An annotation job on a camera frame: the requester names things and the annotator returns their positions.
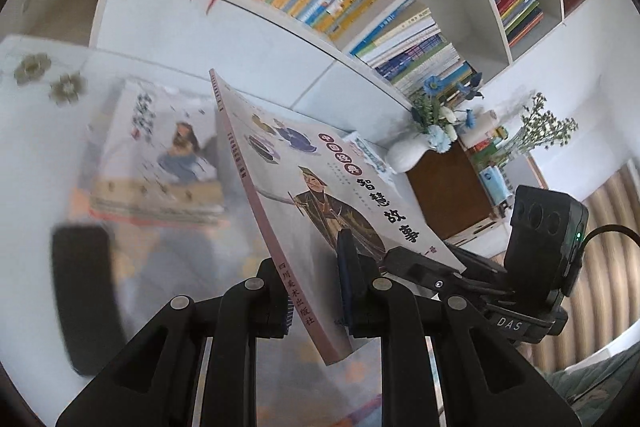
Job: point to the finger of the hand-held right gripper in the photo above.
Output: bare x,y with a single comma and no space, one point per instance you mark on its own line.
425,274

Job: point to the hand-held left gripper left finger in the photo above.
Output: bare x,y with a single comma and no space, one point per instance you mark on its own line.
225,357

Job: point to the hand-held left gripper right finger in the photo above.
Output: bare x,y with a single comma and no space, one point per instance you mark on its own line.
345,279

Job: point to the beige illustrated robed figure book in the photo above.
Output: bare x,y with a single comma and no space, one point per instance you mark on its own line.
300,187

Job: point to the row of blue white books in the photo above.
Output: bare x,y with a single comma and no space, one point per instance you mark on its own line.
415,52

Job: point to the stack of red green books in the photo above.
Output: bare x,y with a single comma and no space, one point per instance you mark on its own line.
520,9

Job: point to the blue packet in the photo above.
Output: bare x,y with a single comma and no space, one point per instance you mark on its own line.
495,184

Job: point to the ginkgo leaf patterned table mat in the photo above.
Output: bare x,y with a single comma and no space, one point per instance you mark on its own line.
200,267

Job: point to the small white flower sprig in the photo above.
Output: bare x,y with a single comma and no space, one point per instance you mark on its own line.
545,129

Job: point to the white ceramic vase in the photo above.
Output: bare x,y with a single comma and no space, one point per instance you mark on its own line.
407,154

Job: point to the white paper roll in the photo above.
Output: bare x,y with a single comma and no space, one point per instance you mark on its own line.
480,127

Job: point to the grey green clothing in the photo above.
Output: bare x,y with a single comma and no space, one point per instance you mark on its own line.
590,387

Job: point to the black smartphone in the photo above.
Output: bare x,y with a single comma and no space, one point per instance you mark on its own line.
87,292

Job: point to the blue artificial flower bouquet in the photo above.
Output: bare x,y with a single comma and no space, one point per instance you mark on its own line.
440,112

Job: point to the white book bearded figure cover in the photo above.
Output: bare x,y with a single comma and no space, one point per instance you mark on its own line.
165,137

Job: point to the grey flower coaster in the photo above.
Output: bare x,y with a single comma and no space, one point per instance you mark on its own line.
67,89
31,68

